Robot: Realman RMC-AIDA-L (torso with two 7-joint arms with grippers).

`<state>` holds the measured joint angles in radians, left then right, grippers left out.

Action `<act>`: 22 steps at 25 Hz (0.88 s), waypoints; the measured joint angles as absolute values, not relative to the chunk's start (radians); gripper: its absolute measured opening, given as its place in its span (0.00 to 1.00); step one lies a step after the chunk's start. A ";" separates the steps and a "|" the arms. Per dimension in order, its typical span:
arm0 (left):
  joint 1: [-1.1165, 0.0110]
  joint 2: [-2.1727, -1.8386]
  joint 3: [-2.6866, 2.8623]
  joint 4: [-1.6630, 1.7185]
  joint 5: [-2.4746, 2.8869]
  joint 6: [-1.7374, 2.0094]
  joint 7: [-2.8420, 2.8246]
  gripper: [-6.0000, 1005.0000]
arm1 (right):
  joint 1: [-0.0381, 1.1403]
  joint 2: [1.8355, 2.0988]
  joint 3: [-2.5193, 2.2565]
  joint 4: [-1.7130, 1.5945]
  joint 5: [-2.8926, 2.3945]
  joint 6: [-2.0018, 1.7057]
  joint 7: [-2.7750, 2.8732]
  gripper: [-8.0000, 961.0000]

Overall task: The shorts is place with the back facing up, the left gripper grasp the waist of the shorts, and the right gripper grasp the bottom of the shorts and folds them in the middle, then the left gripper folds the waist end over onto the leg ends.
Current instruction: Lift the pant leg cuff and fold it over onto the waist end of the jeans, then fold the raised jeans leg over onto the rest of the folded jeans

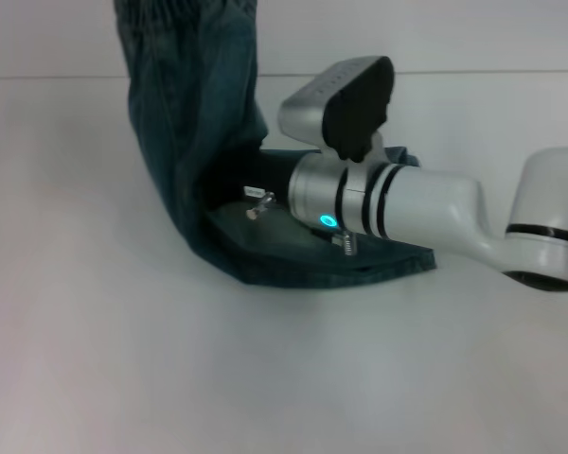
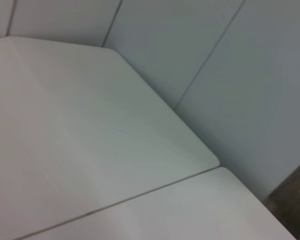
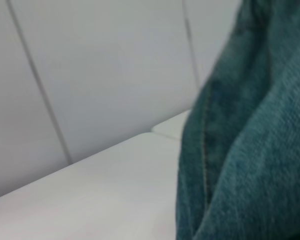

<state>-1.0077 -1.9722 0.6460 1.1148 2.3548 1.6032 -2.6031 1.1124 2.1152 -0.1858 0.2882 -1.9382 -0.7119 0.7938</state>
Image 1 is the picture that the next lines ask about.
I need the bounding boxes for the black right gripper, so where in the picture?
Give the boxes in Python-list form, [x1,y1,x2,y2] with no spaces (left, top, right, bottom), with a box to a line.
[252,149,314,201]

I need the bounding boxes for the blue denim shorts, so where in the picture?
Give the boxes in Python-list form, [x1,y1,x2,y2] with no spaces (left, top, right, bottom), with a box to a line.
[113,0,437,288]

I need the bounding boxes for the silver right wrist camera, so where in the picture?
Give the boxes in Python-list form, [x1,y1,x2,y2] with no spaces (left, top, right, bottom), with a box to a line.
[277,55,396,165]

